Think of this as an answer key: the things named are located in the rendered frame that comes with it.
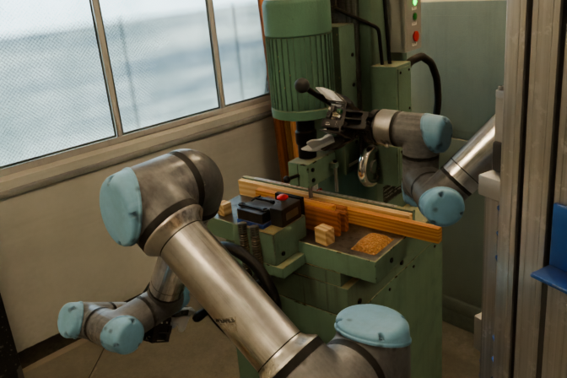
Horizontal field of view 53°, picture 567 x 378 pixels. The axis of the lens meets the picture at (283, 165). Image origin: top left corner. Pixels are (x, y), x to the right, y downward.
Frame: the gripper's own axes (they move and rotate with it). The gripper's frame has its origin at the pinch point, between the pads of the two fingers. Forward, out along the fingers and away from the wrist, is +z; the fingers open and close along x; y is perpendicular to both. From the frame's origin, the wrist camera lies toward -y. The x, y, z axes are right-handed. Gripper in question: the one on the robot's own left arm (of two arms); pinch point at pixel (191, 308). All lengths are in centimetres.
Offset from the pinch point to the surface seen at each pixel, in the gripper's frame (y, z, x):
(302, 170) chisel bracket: -40.8, 18.2, 14.4
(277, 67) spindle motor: -64, 2, 14
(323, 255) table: -19.3, 16.8, 26.7
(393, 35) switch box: -83, 32, 28
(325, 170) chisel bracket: -42, 26, 16
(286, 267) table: -14.9, 10.1, 20.7
